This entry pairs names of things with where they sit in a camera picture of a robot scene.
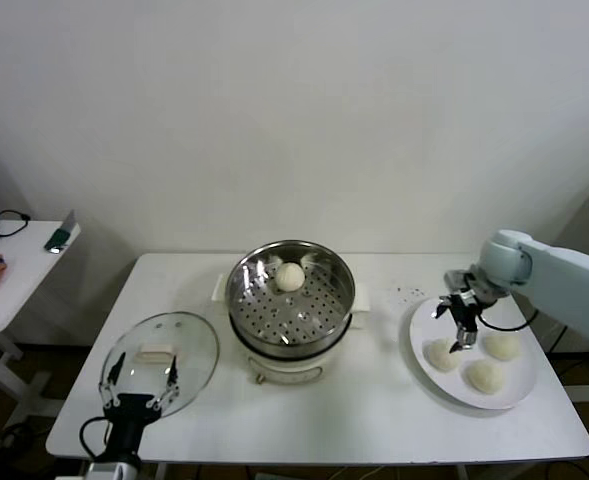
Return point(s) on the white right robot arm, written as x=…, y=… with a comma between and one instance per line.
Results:
x=564, y=280

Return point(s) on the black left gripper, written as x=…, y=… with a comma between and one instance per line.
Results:
x=129, y=410

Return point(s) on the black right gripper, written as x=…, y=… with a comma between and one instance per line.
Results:
x=466, y=305

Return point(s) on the white steamed baozi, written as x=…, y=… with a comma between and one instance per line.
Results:
x=290, y=277
x=485, y=376
x=440, y=357
x=503, y=347

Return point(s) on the white round plate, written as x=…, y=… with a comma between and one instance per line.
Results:
x=424, y=320

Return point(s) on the white power strip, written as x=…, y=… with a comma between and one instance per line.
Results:
x=6, y=440

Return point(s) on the white side table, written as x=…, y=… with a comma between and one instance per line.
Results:
x=29, y=280

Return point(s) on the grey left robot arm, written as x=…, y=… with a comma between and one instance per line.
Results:
x=114, y=471

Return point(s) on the glass pot lid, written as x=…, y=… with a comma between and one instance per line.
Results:
x=194, y=345

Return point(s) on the stainless steel steamer basket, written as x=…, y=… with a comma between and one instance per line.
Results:
x=324, y=320

